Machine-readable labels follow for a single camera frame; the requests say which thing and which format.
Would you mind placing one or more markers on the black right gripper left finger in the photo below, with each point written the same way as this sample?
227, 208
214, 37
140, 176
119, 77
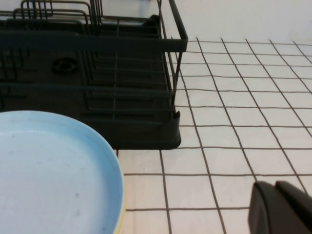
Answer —
268, 214

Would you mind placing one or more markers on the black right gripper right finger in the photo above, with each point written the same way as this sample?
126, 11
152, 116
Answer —
296, 195

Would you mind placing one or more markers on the light blue plate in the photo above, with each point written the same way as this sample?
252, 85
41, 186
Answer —
48, 175

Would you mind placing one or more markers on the yellow plate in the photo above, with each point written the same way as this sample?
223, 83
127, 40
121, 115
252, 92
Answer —
123, 212

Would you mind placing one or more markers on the white black-grid tablecloth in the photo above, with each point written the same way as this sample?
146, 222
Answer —
243, 109

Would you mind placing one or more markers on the black plastic drain tray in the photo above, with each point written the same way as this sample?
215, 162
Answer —
146, 136

